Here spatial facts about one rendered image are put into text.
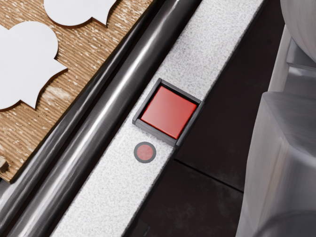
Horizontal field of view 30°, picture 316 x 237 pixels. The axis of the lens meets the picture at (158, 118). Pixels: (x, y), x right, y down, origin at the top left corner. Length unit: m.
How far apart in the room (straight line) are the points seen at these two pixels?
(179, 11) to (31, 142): 0.30
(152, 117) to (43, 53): 0.18
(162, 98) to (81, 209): 0.19
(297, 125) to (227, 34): 0.75
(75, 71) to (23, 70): 0.07
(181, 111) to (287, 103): 0.65
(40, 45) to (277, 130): 0.71
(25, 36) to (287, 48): 0.68
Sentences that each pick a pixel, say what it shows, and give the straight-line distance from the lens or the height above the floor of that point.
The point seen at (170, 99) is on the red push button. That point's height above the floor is 0.93.
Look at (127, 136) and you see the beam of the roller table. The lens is 0.83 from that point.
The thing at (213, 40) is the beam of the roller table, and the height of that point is 0.91.
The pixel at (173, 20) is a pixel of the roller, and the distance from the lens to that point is 0.91.
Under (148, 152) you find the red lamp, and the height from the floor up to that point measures 0.92.
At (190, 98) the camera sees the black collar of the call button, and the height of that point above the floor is 0.93.
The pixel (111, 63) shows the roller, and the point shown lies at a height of 0.91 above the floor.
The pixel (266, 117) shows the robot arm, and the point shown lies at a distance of 0.18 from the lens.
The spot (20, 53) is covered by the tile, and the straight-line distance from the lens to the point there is 0.85.
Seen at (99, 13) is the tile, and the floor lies 0.95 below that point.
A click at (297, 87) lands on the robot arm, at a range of 0.20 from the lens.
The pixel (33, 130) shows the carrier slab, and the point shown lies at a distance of 0.82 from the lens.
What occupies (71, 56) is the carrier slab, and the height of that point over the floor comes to 0.94.
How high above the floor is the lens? 1.70
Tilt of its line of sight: 69 degrees down
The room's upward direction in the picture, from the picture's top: 9 degrees clockwise
